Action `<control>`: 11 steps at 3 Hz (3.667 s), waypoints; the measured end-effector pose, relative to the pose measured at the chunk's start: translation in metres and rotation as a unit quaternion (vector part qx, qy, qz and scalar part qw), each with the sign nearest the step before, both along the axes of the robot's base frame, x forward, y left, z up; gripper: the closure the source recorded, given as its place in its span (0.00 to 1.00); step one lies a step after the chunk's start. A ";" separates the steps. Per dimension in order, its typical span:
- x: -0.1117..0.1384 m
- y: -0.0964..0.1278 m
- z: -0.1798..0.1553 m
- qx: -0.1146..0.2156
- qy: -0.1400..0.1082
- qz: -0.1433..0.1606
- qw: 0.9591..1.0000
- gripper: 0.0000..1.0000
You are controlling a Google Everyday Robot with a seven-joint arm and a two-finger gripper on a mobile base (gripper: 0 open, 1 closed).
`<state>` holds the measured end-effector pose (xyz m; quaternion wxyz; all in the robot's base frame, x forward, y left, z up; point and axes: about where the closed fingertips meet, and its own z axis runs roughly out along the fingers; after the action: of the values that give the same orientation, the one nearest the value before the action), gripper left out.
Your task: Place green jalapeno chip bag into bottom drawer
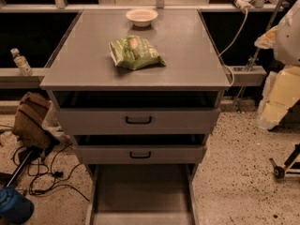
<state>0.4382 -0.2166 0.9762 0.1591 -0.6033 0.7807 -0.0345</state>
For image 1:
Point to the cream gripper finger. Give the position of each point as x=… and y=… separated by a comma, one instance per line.
x=281, y=91

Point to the green jalapeno chip bag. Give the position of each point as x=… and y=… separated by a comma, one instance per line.
x=134, y=52

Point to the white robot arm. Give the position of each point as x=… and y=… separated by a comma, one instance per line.
x=287, y=38

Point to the grey drawer cabinet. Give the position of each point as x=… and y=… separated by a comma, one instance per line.
x=191, y=64

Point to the grey bottom drawer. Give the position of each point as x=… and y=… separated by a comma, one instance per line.
x=142, y=194

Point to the grey drawer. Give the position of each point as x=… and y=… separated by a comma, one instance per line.
x=141, y=149
x=142, y=194
x=132, y=112

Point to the grey middle drawer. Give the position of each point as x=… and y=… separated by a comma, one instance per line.
x=141, y=149

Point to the grey top drawer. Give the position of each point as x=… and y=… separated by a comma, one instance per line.
x=132, y=112

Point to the metal diagonal pole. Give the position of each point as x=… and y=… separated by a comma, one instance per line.
x=265, y=41

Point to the black wheeled stand leg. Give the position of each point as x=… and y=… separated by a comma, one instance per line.
x=291, y=164

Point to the white bowl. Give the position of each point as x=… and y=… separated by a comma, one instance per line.
x=141, y=17

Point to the clear plastic water bottle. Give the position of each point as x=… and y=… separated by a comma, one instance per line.
x=21, y=62

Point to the blue round device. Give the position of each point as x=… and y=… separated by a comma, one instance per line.
x=14, y=207

